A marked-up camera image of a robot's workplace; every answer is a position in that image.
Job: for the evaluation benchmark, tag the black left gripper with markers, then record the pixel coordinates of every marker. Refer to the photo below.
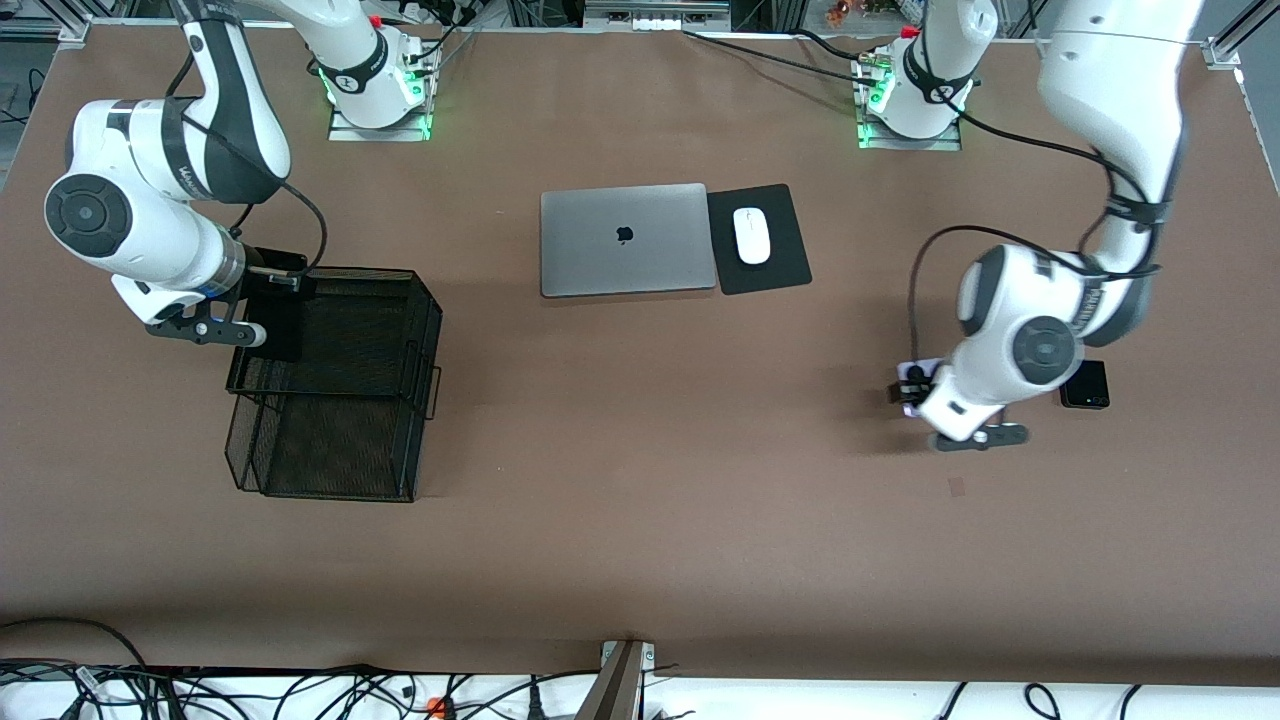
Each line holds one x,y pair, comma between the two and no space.
911,384

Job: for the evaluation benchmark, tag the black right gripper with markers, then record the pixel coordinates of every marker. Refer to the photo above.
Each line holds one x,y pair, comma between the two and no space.
266,292

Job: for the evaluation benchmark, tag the lilac flip phone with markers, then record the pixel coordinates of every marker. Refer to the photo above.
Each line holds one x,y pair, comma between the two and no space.
925,364

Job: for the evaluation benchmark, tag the black bar smartphone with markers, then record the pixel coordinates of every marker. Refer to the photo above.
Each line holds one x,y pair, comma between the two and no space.
280,330

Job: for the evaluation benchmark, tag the black flip phone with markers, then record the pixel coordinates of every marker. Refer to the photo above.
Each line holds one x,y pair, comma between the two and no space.
1092,392

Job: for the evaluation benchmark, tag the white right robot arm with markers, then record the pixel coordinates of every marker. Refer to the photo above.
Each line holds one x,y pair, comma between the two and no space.
140,230

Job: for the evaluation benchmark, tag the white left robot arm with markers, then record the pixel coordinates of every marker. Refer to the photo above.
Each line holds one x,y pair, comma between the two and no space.
1100,70

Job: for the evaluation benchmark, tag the black mouse pad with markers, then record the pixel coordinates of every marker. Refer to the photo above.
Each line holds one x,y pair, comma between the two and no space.
785,270

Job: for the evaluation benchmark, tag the black mesh two-tier tray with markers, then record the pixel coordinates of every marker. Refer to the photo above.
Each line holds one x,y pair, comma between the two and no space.
340,450

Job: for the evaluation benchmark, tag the white computer mouse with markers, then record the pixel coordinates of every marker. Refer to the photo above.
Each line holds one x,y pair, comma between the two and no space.
752,235

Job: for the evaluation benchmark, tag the silver closed laptop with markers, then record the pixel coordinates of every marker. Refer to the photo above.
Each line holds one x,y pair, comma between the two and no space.
600,260

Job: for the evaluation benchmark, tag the grey socket box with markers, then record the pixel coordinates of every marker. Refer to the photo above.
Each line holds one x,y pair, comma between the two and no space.
655,12

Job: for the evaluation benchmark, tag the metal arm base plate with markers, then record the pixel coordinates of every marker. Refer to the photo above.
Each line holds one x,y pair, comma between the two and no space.
350,133
940,144

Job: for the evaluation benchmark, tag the aluminium frame post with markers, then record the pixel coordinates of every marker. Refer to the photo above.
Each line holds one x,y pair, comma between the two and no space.
1222,52
50,30

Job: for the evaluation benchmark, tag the grey metal camera mount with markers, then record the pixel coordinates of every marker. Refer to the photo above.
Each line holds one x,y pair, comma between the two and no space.
615,685

